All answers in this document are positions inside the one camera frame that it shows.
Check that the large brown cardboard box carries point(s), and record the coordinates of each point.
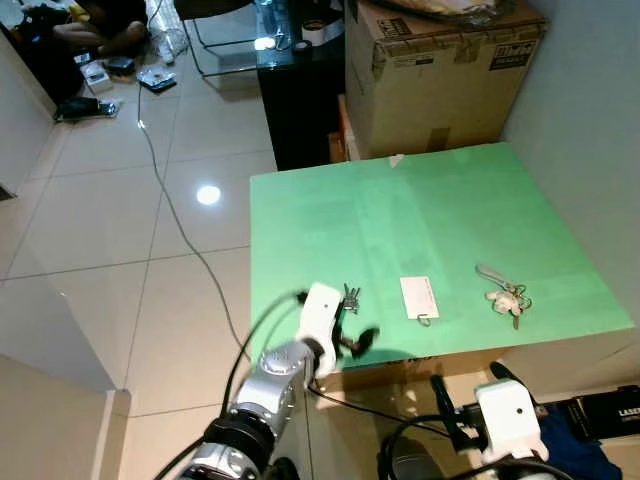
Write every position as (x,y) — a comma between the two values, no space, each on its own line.
(440,80)

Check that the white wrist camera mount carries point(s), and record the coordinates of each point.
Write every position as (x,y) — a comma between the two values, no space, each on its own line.
(320,310)
(510,415)

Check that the silver key bunch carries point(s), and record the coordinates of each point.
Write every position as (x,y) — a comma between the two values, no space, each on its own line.
(351,297)

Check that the black laser toner box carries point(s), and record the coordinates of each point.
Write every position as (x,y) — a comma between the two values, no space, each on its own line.
(600,412)

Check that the metal frame chair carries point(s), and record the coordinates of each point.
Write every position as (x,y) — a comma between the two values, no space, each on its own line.
(215,40)

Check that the white card key tag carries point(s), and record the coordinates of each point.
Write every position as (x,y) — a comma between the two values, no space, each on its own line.
(419,296)

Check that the shiny plastic packet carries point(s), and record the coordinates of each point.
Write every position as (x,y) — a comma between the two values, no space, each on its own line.
(157,79)

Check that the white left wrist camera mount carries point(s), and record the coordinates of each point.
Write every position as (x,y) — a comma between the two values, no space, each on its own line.
(320,310)

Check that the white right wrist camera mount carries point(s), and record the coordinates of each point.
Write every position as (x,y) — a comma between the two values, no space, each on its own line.
(510,415)

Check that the blue cloth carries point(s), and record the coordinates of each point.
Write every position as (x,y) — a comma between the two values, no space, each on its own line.
(575,450)

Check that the black cabinet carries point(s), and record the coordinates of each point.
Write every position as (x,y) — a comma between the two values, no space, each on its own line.
(300,110)

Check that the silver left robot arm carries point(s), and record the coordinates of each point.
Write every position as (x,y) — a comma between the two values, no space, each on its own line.
(265,385)

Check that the brown cardboard table box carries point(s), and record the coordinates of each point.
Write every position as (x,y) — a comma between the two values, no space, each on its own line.
(400,368)

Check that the white paper scrap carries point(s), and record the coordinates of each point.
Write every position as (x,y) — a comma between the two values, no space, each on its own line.
(397,160)

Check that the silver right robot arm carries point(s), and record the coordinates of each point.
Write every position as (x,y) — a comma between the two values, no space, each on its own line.
(415,468)

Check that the black bag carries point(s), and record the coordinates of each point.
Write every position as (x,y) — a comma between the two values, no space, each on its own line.
(45,50)

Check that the green table mat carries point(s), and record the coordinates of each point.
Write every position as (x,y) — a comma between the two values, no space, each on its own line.
(450,220)

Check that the small white device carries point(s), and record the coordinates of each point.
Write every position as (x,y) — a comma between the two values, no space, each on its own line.
(96,76)

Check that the clear plastic bag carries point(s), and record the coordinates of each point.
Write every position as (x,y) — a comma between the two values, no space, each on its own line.
(168,30)

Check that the sitting person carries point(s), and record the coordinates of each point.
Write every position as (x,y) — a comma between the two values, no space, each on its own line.
(100,38)

